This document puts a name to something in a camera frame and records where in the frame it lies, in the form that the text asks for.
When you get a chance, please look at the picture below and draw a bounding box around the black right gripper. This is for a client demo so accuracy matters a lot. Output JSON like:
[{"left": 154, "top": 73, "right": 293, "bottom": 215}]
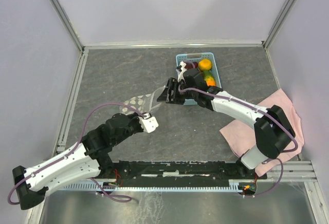
[{"left": 156, "top": 78, "right": 196, "bottom": 105}]

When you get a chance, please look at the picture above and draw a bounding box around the clear polka dot zip bag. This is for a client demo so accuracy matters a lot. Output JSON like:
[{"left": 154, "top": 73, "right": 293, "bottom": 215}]
[{"left": 123, "top": 86, "right": 165, "bottom": 114}]

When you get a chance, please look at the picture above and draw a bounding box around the dark red apple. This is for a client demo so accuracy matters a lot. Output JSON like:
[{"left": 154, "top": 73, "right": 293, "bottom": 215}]
[{"left": 185, "top": 61, "right": 198, "bottom": 69}]

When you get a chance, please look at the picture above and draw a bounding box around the green yellow mango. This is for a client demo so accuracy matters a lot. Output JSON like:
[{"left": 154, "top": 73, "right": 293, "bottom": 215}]
[{"left": 202, "top": 70, "right": 216, "bottom": 86}]

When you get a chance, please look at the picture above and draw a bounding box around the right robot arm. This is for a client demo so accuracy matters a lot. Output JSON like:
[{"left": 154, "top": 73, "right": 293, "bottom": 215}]
[{"left": 157, "top": 68, "right": 298, "bottom": 178}]

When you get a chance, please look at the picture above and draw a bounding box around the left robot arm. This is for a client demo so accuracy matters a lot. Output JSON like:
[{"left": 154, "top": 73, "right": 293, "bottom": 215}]
[{"left": 12, "top": 113, "right": 145, "bottom": 210}]

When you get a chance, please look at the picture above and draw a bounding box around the light blue perforated basket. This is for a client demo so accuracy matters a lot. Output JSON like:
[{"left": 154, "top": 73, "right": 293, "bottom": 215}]
[{"left": 175, "top": 52, "right": 223, "bottom": 106}]

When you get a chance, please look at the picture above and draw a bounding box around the yellow orange fruit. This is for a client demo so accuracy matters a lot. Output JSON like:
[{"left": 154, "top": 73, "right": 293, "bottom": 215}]
[{"left": 198, "top": 59, "right": 212, "bottom": 71}]

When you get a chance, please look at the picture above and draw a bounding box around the pink cloth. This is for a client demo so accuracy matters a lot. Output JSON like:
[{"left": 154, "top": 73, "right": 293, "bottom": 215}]
[{"left": 220, "top": 89, "right": 304, "bottom": 162}]

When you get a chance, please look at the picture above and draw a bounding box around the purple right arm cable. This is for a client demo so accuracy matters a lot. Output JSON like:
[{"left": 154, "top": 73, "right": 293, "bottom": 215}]
[{"left": 178, "top": 87, "right": 300, "bottom": 199}]

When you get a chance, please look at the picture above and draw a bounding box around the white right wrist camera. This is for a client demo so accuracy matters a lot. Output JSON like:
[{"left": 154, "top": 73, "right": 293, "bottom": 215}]
[{"left": 176, "top": 61, "right": 190, "bottom": 82}]

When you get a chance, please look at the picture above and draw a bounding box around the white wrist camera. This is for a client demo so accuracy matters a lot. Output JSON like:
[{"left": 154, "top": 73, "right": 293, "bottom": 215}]
[
  {"left": 176, "top": 61, "right": 190, "bottom": 82},
  {"left": 139, "top": 113, "right": 159, "bottom": 133}
]

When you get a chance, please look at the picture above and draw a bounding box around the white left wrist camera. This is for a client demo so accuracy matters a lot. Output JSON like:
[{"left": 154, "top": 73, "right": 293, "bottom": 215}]
[{"left": 139, "top": 113, "right": 159, "bottom": 133}]

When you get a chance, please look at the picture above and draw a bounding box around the light blue cable duct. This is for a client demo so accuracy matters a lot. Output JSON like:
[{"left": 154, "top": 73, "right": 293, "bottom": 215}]
[{"left": 61, "top": 176, "right": 250, "bottom": 193}]

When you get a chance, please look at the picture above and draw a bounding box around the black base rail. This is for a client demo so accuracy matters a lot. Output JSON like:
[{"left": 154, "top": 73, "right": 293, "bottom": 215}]
[{"left": 96, "top": 161, "right": 267, "bottom": 181}]

